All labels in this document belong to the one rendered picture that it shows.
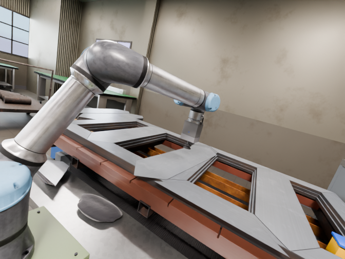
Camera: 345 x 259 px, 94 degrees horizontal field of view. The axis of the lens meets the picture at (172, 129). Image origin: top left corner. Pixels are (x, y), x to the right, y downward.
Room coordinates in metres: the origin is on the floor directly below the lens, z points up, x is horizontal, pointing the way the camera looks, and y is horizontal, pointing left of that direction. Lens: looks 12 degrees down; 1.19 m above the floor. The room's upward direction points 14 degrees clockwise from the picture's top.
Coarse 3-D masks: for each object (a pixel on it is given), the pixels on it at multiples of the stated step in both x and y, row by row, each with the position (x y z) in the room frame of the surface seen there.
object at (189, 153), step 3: (177, 150) 0.94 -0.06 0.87; (180, 150) 0.96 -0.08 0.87; (183, 150) 0.97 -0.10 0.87; (186, 150) 0.99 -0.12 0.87; (183, 153) 0.92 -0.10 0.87; (186, 153) 0.93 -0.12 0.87; (189, 153) 0.94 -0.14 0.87; (192, 153) 0.96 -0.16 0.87; (189, 156) 0.89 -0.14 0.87; (192, 156) 0.90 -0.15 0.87; (195, 156) 0.91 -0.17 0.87; (198, 156) 0.93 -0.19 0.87; (198, 159) 0.88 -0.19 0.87; (201, 159) 0.89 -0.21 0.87; (204, 159) 0.90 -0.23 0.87
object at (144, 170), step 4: (136, 160) 0.67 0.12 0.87; (136, 164) 0.63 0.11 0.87; (140, 164) 0.64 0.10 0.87; (136, 168) 0.60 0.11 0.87; (140, 168) 0.61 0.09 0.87; (144, 168) 0.62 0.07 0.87; (148, 168) 0.63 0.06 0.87; (140, 172) 0.58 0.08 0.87; (144, 172) 0.59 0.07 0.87; (148, 172) 0.59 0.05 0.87; (152, 172) 0.60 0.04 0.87; (148, 176) 0.56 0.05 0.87; (152, 176) 0.57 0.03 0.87; (156, 176) 0.58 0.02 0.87; (160, 176) 0.58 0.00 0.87
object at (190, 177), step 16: (96, 128) 1.07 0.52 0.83; (112, 128) 1.20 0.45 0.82; (128, 144) 0.91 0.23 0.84; (192, 144) 1.20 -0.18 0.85; (112, 160) 0.68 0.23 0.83; (208, 160) 0.91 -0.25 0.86; (224, 160) 1.07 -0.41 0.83; (176, 176) 0.62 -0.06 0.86; (192, 176) 0.67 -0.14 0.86; (256, 176) 0.85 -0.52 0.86; (208, 192) 0.56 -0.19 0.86; (304, 192) 0.87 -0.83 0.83; (320, 192) 0.85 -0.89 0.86; (192, 208) 0.50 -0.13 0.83; (240, 208) 0.51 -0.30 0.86; (224, 224) 0.45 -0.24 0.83; (336, 224) 0.62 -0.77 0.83; (256, 240) 0.41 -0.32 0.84
